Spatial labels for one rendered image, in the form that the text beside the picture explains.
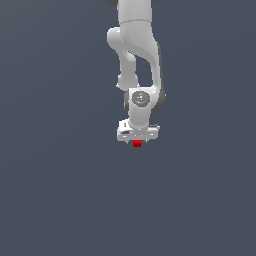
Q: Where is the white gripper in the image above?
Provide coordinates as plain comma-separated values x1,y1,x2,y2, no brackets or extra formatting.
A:
116,118,161,145

